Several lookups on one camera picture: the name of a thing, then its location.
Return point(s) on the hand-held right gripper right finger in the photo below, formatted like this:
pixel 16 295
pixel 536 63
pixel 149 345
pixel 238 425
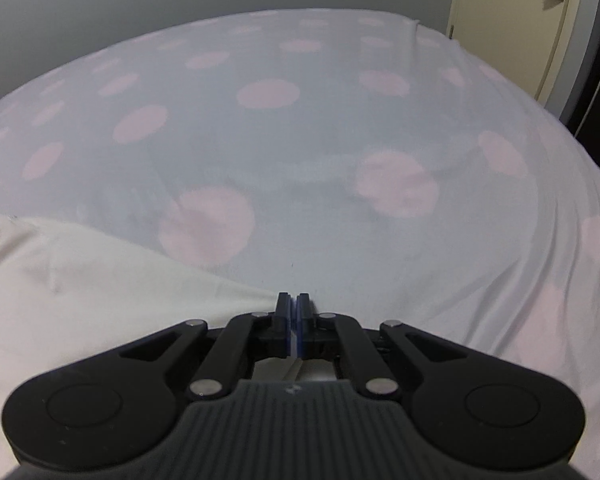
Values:
pixel 303 327

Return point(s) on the pink polka dot blanket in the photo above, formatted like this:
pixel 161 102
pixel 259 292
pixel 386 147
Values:
pixel 305 150

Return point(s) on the white shirt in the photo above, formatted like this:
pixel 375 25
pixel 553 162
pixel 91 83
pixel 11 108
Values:
pixel 80 290

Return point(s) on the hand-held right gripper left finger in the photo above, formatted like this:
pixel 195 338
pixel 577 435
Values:
pixel 283 327

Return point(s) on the cream door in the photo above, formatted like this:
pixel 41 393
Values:
pixel 500 25

